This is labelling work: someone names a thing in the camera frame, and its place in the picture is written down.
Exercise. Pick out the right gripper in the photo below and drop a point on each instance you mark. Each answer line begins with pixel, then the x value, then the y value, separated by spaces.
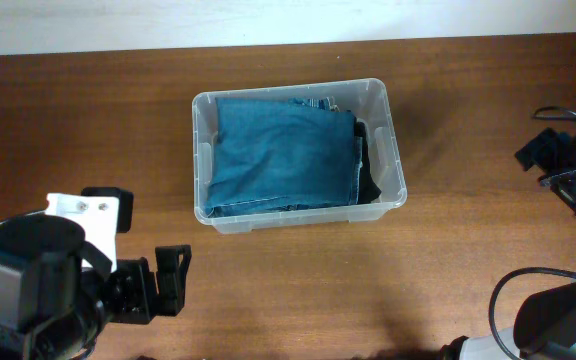
pixel 540 149

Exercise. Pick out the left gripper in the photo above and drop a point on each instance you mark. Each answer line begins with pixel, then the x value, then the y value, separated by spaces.
pixel 148 288

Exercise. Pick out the dark blue jeans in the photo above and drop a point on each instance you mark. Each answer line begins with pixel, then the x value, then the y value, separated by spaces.
pixel 274 156

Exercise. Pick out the black garment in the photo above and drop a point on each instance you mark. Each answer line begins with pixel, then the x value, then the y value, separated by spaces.
pixel 368 191

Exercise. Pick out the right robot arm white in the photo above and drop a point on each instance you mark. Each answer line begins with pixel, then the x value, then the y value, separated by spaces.
pixel 545 325

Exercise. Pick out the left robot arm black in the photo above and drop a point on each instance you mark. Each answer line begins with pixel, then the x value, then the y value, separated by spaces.
pixel 61 281

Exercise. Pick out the clear plastic storage container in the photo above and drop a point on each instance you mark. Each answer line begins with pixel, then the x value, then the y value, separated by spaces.
pixel 366 98

